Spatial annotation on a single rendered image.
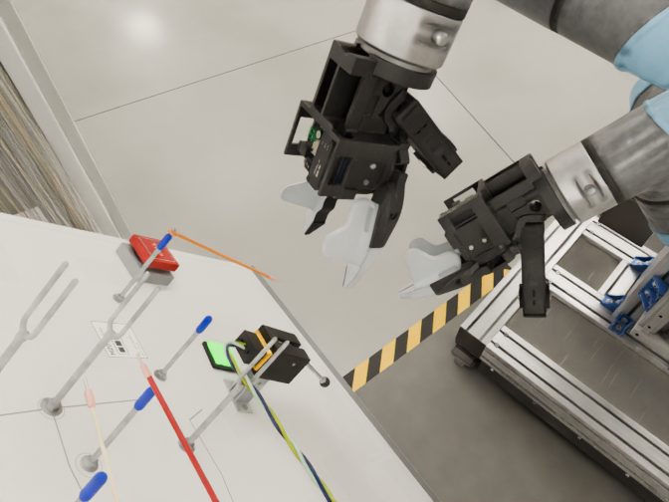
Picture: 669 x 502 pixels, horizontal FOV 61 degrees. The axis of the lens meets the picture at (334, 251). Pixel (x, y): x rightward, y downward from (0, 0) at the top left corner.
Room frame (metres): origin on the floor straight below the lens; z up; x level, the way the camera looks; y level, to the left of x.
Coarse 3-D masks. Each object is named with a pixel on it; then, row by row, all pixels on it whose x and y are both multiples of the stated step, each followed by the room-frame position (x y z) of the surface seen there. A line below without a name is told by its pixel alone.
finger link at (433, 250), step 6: (414, 240) 0.38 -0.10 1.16; (420, 240) 0.38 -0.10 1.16; (426, 240) 0.38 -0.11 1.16; (414, 246) 0.38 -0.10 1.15; (420, 246) 0.38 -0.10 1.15; (426, 246) 0.38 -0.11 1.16; (432, 246) 0.38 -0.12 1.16; (438, 246) 0.37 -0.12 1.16; (444, 246) 0.37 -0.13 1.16; (450, 246) 0.37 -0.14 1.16; (426, 252) 0.37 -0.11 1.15; (432, 252) 0.37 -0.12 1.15; (438, 252) 0.37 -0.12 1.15; (456, 252) 0.37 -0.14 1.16; (462, 258) 0.36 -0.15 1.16; (402, 288) 0.34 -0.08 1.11
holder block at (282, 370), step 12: (264, 336) 0.26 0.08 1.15; (276, 336) 0.26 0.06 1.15; (288, 336) 0.27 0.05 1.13; (276, 348) 0.24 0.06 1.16; (288, 348) 0.25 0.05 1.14; (276, 360) 0.24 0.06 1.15; (288, 360) 0.24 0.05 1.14; (300, 360) 0.24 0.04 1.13; (252, 372) 0.23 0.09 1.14; (264, 372) 0.23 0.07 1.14; (276, 372) 0.23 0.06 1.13; (288, 372) 0.23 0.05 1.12; (300, 372) 0.24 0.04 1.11
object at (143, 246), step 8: (128, 240) 0.40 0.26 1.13; (136, 240) 0.40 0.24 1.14; (144, 240) 0.40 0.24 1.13; (152, 240) 0.41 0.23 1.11; (160, 240) 0.42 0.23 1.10; (136, 248) 0.39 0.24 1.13; (144, 248) 0.39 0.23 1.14; (152, 248) 0.39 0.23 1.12; (144, 256) 0.38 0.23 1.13; (160, 256) 0.38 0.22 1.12; (168, 256) 0.39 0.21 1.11; (152, 264) 0.37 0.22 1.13; (160, 264) 0.37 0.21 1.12; (168, 264) 0.38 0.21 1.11; (176, 264) 0.38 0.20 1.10
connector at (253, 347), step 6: (240, 336) 0.26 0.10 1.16; (246, 336) 0.25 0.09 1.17; (252, 336) 0.26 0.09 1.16; (246, 342) 0.25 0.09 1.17; (252, 342) 0.25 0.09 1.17; (258, 342) 0.25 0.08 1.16; (240, 348) 0.24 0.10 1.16; (246, 348) 0.24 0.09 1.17; (252, 348) 0.24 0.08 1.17; (258, 348) 0.24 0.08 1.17; (240, 354) 0.24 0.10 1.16; (246, 354) 0.23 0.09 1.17; (252, 354) 0.23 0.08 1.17; (258, 354) 0.24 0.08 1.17; (246, 360) 0.23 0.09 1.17; (252, 360) 0.23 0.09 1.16
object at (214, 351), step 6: (204, 342) 0.28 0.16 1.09; (210, 342) 0.28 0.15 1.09; (204, 348) 0.28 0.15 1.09; (210, 348) 0.28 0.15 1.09; (216, 348) 0.28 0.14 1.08; (222, 348) 0.28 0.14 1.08; (210, 354) 0.27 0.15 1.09; (216, 354) 0.27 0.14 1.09; (222, 354) 0.27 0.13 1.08; (210, 360) 0.26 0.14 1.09; (216, 360) 0.26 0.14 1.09; (222, 360) 0.26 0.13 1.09; (216, 366) 0.25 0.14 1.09; (222, 366) 0.25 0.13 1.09; (228, 366) 0.26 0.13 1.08; (234, 372) 0.26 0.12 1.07
